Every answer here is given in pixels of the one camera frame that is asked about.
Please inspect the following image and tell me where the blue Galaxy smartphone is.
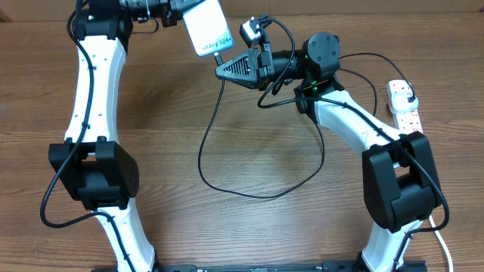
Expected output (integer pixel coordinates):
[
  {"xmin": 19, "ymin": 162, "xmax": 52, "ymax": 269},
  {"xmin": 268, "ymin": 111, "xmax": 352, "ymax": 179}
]
[{"xmin": 183, "ymin": 0, "xmax": 234, "ymax": 57}]

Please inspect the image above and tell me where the black USB charging cable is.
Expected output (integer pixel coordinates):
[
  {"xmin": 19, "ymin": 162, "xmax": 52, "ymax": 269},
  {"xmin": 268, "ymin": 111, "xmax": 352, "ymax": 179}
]
[{"xmin": 197, "ymin": 51, "xmax": 417, "ymax": 200}]

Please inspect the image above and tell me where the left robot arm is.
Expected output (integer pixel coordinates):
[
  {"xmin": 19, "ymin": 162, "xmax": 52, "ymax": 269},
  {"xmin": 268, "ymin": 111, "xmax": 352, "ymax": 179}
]
[{"xmin": 40, "ymin": 0, "xmax": 202, "ymax": 271}]

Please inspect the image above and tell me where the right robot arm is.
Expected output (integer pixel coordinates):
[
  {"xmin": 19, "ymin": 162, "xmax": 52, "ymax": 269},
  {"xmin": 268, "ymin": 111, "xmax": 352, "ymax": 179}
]
[{"xmin": 216, "ymin": 32, "xmax": 447, "ymax": 271}]

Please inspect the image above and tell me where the white charger plug adapter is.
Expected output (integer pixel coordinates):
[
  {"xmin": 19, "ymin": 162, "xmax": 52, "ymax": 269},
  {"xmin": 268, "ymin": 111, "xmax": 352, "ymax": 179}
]
[{"xmin": 389, "ymin": 93, "xmax": 419, "ymax": 114}]

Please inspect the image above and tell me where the white power strip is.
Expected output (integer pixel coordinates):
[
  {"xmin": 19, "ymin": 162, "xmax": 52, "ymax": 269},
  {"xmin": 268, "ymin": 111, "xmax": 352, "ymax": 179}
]
[{"xmin": 386, "ymin": 79, "xmax": 423, "ymax": 134}]

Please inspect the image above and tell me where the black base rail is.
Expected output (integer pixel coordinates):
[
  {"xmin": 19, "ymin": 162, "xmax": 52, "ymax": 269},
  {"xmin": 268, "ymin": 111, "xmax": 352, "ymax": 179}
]
[{"xmin": 90, "ymin": 259, "xmax": 428, "ymax": 272}]

